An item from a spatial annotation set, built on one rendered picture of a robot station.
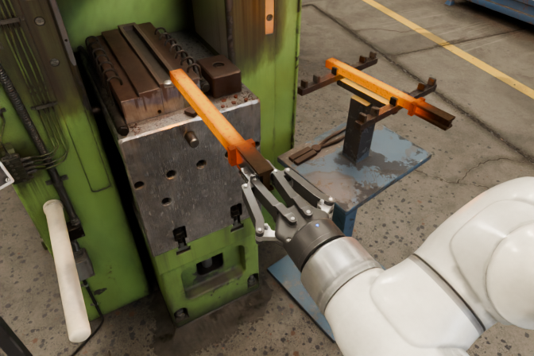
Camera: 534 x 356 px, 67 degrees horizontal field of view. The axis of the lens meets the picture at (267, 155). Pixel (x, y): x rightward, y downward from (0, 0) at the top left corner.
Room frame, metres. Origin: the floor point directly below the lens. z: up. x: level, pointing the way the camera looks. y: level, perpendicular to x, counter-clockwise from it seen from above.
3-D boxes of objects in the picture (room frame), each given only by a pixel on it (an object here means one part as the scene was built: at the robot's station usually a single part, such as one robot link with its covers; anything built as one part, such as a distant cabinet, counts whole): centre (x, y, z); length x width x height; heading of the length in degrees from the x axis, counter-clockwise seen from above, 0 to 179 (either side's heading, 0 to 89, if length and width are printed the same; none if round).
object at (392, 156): (0.99, -0.28, 0.67); 0.40 x 0.30 x 0.02; 128
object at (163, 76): (1.06, 0.34, 0.99); 0.42 x 0.05 x 0.01; 29
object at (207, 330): (0.82, 0.24, 0.01); 0.58 x 0.39 x 0.01; 119
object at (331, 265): (0.29, -0.09, 1.06); 0.09 x 0.06 x 0.09; 119
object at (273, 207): (0.41, -0.01, 1.06); 0.11 x 0.01 x 0.04; 34
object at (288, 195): (0.42, -0.04, 1.06); 0.11 x 0.01 x 0.04; 24
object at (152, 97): (1.05, 0.36, 0.96); 0.42 x 0.20 x 0.09; 29
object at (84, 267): (0.79, 0.63, 0.36); 0.09 x 0.07 x 0.12; 119
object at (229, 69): (1.00, 0.13, 0.95); 0.12 x 0.08 x 0.06; 29
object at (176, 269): (1.08, 0.32, 0.23); 0.55 x 0.37 x 0.47; 29
